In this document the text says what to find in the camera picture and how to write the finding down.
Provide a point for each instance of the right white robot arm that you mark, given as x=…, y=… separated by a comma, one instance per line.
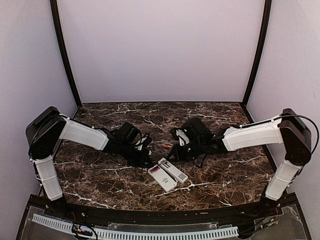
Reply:
x=195, y=139

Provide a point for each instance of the right black frame post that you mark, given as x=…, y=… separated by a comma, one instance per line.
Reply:
x=258, y=53

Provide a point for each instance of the black frame post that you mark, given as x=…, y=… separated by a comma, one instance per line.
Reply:
x=63, y=52
x=258, y=53

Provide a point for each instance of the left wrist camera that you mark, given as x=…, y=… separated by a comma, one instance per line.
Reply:
x=144, y=141

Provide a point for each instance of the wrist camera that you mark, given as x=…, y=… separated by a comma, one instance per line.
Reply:
x=180, y=135
x=144, y=141

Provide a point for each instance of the black front table rail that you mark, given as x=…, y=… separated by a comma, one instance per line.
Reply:
x=234, y=215

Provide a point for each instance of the left black frame post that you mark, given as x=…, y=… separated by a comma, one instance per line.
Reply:
x=63, y=52

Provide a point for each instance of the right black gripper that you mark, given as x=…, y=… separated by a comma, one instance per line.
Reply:
x=179, y=156

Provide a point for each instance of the long white remote control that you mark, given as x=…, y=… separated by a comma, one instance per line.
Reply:
x=172, y=170

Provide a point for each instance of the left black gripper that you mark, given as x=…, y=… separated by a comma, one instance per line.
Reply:
x=141, y=161

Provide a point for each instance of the small white remote control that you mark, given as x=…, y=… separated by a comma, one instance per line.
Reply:
x=166, y=182

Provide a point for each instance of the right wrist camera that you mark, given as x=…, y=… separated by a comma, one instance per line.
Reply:
x=180, y=135

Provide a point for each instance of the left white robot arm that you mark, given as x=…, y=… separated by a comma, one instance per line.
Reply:
x=51, y=130

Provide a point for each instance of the white slotted cable duct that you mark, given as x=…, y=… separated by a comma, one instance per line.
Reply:
x=121, y=231

